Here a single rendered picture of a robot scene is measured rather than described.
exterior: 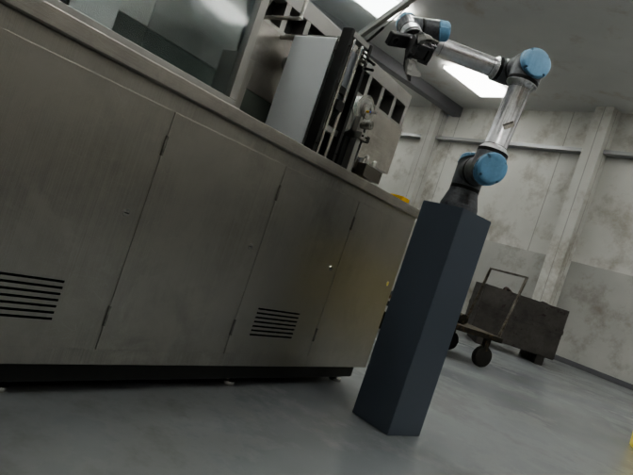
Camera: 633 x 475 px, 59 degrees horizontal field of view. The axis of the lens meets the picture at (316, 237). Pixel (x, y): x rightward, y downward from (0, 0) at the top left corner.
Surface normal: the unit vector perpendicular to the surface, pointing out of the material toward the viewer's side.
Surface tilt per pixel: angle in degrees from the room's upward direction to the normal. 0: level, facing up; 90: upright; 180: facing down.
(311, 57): 90
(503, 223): 90
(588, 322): 90
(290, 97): 90
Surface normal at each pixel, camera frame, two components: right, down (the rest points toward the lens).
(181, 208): 0.76, 0.25
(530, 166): -0.72, -0.25
